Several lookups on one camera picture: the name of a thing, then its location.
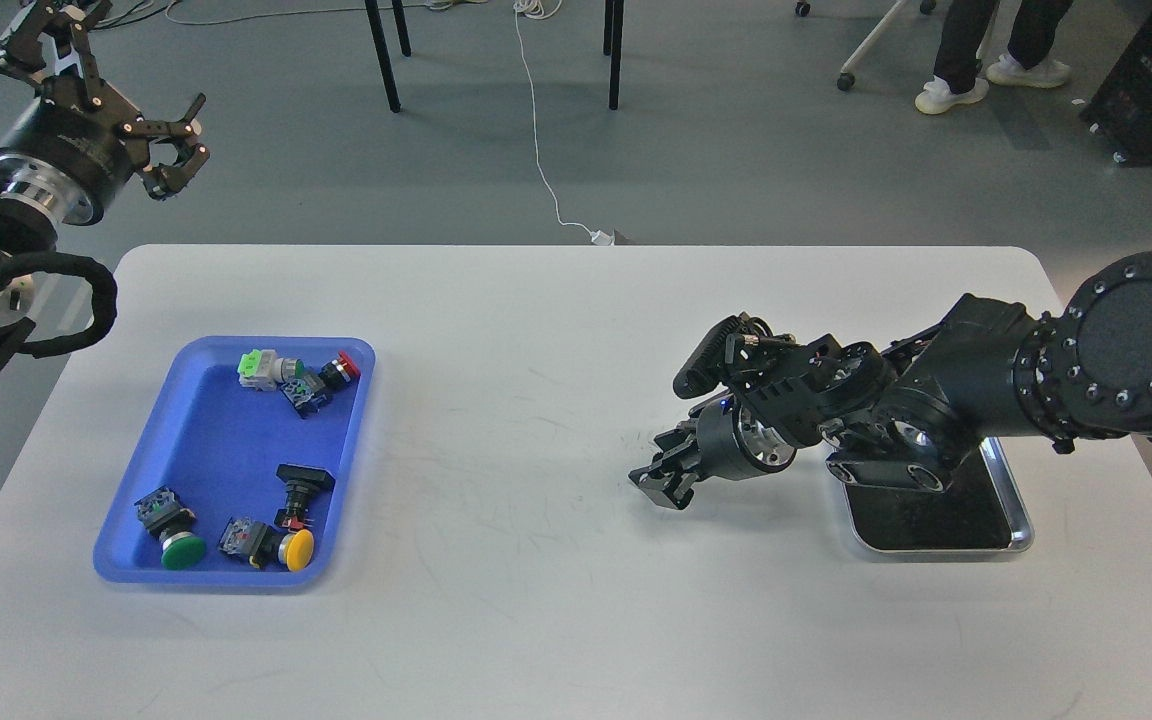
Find green mushroom button switch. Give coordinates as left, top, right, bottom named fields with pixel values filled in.
left=134, top=486, right=206, bottom=571

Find blue plastic tray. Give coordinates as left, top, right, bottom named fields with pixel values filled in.
left=93, top=336, right=376, bottom=591

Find black table leg right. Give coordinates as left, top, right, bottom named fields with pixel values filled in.
left=602, top=0, right=626, bottom=111

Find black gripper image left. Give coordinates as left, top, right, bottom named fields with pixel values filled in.
left=0, top=0, right=211, bottom=226

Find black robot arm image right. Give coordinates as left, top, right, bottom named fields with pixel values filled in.
left=628, top=251, right=1152, bottom=510

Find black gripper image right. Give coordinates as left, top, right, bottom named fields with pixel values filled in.
left=628, top=397, right=797, bottom=511

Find silver metal tray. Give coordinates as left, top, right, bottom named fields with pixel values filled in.
left=844, top=437, right=1034, bottom=561

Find white cable on floor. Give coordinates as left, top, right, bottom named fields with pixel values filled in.
left=511, top=0, right=617, bottom=247

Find red push button switch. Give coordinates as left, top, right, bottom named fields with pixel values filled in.
left=317, top=350, right=361, bottom=393

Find black table leg left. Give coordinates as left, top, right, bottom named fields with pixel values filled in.
left=364, top=0, right=412, bottom=114

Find yellow mushroom button switch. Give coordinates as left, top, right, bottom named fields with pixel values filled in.
left=218, top=516, right=316, bottom=573

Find green white push button switch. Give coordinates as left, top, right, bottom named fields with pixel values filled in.
left=236, top=348, right=305, bottom=391

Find person legs white sneakers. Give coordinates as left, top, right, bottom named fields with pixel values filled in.
left=914, top=0, right=1075, bottom=115

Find black table leg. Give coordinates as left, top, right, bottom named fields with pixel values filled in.
left=602, top=0, right=626, bottom=111
left=364, top=0, right=412, bottom=114

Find white chair base wheels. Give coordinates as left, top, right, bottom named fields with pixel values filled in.
left=794, top=1, right=940, bottom=92

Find black square button switch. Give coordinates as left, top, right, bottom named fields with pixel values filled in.
left=274, top=462, right=338, bottom=530

